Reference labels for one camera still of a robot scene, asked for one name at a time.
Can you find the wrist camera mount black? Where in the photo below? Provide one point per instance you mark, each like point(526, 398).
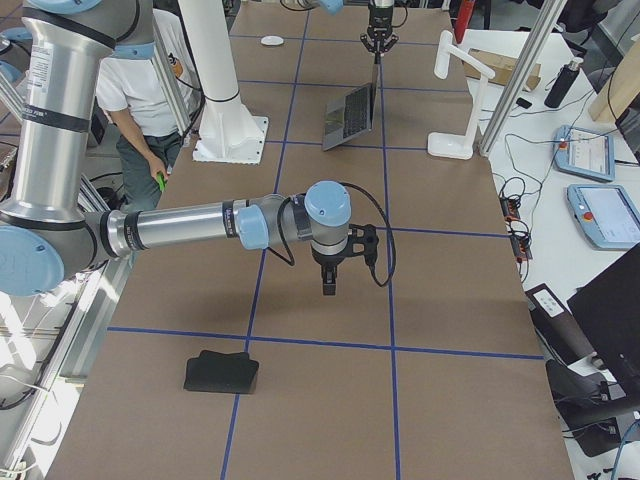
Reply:
point(363, 241)

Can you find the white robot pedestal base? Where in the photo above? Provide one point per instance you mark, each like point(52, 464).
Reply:
point(228, 132)

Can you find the upper blue teach pendant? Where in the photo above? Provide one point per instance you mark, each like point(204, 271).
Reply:
point(584, 153)

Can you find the person in white shirt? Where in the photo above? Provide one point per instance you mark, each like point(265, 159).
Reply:
point(130, 93)

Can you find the orange black electronics board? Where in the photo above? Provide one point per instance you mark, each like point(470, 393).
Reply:
point(518, 231)

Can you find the black monitor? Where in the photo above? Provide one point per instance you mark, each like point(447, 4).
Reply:
point(607, 311)

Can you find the blue teach pendant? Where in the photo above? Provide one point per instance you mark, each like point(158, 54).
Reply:
point(606, 215)
point(584, 153)

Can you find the lower blue teach pendant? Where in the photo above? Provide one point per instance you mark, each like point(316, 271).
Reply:
point(606, 215)

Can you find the grey laptop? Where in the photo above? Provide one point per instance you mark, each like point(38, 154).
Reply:
point(351, 115)

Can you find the black water bottle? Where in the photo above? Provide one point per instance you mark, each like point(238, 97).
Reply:
point(565, 79)

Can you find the cardboard box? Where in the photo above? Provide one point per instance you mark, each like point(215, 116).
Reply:
point(503, 67)

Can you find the black mouse pad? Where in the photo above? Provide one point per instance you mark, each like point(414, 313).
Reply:
point(217, 372)

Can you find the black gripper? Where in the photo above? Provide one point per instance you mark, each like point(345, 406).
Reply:
point(379, 20)
point(327, 261)

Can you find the aluminium frame post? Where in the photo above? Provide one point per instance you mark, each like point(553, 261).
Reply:
point(534, 44)

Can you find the white computer mouse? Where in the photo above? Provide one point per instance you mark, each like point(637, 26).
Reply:
point(272, 41)

